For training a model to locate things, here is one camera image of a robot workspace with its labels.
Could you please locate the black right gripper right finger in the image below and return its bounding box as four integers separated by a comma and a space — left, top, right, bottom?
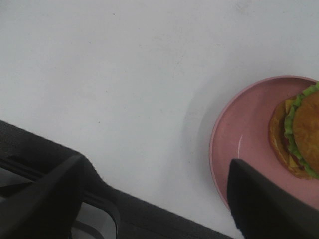
227, 159, 319, 239

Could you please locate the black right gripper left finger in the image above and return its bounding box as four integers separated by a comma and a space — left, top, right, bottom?
0, 155, 84, 239

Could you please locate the pink round plate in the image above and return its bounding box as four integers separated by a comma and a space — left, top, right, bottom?
209, 76, 319, 209

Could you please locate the burger with lettuce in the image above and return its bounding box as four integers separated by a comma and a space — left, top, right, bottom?
269, 82, 319, 179

